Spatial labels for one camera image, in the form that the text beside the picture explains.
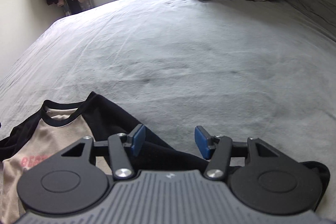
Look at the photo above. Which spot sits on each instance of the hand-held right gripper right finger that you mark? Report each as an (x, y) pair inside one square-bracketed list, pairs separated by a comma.
[(201, 142)]

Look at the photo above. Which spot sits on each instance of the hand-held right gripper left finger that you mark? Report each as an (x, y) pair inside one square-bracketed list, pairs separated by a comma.
[(138, 140)]

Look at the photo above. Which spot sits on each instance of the black and cream raglan shirt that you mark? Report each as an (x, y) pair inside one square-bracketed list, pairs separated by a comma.
[(65, 134)]

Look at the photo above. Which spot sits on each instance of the bed with grey sheet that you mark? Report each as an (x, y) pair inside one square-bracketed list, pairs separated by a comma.
[(183, 56)]

